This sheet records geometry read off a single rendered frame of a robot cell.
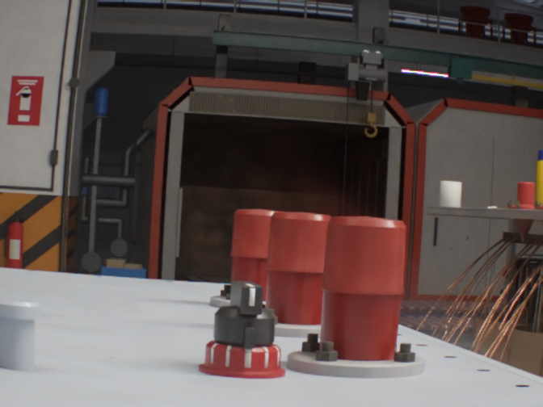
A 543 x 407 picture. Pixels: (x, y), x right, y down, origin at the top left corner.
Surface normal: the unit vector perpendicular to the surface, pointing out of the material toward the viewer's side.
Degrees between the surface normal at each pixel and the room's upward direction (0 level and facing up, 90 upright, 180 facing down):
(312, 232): 89
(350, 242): 89
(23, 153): 90
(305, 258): 89
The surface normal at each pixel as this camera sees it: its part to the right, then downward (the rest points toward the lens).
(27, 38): 0.14, 0.01
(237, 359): -0.16, -0.04
